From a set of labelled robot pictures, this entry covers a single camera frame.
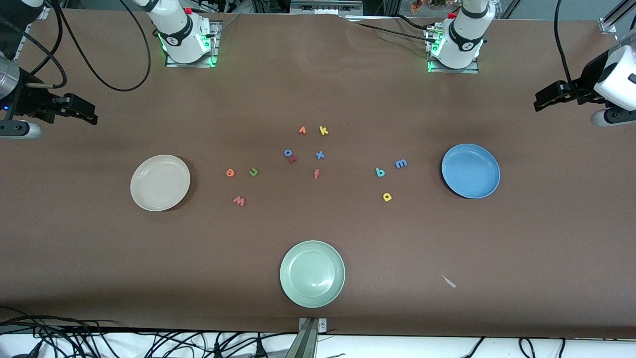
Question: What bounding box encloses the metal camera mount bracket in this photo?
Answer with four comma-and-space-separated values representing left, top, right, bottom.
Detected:
284, 317, 327, 358

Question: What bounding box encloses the beige round plate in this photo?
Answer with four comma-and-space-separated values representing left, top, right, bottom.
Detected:
130, 155, 191, 212

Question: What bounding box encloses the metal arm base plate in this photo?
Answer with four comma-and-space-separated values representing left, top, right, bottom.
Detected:
165, 20, 220, 68
427, 27, 480, 75

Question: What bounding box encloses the blue round plate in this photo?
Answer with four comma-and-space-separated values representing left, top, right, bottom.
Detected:
441, 144, 501, 199

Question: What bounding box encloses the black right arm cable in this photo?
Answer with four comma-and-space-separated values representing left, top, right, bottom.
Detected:
0, 0, 152, 92

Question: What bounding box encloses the aluminium frame rail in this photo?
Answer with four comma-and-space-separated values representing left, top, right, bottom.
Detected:
599, 0, 636, 34

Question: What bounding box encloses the pale green round plate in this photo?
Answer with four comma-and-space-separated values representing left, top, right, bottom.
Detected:
279, 240, 346, 309

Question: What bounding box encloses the grey metal box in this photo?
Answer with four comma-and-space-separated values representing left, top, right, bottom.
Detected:
291, 0, 363, 15

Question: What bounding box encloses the black floor cable tangle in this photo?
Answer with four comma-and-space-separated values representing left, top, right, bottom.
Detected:
0, 307, 299, 358

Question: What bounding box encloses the brown table cover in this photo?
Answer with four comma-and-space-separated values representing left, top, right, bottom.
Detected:
0, 7, 636, 340

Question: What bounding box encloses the black base power cable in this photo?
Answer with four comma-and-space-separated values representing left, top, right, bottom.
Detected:
345, 15, 438, 44

